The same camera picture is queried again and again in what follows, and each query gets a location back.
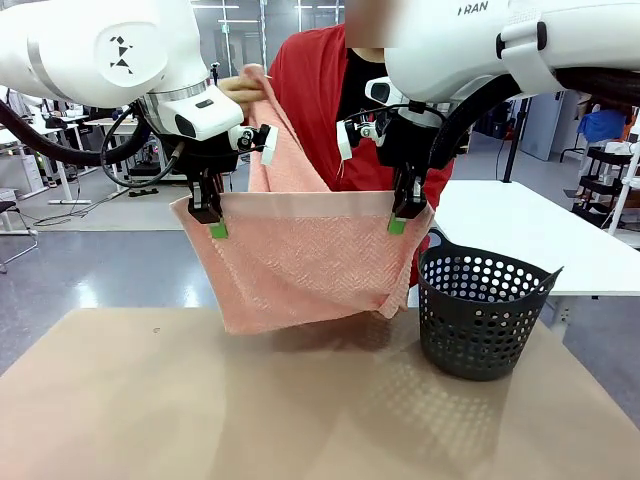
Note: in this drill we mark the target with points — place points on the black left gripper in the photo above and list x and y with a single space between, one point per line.
200 157

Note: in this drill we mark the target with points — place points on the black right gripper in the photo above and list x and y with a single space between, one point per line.
400 145

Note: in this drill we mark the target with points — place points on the pink towel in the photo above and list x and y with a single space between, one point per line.
300 260

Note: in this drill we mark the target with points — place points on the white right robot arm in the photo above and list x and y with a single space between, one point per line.
450 50

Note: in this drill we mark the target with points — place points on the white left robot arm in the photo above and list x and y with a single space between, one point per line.
75 45

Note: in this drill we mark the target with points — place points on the person's right hand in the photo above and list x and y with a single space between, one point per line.
240 92

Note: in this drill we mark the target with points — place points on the white table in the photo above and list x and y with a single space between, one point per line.
525 225

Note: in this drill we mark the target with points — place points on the black stand pole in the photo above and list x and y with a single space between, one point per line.
515 145

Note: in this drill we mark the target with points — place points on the black perforated plastic basket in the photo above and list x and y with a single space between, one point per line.
475 330

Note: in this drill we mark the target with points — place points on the white office desk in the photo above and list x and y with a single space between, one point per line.
70 165

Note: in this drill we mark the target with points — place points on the person in red jacket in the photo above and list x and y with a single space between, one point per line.
310 90

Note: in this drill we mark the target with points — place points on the black utility cart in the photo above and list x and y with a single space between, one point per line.
597 185

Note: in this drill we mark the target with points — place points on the black office chair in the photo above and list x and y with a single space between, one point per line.
15 225

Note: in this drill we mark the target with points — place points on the blue cloth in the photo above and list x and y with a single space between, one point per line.
602 125

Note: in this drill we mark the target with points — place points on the left wrist camera, white mount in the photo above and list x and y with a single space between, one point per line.
267 145

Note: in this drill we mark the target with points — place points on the wrist camera, white mount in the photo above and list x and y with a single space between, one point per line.
267 145
345 142

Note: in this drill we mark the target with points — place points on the right wrist camera, white mount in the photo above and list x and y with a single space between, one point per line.
345 142

